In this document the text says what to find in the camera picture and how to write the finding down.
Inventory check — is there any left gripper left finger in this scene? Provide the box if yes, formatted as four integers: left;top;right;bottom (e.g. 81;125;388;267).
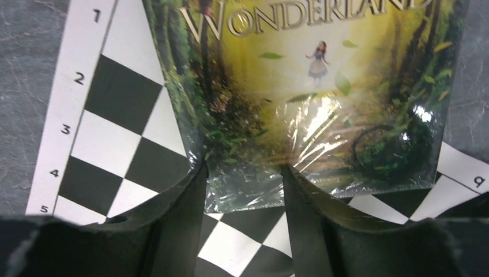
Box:
1;164;208;276

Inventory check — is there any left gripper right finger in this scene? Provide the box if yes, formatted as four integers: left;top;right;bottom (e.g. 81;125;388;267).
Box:
283;165;488;276

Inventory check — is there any dark green fantasy book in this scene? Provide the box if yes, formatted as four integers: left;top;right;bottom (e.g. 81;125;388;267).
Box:
143;1;469;213

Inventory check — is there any black white chessboard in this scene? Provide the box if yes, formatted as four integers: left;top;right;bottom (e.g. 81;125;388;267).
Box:
25;1;488;276

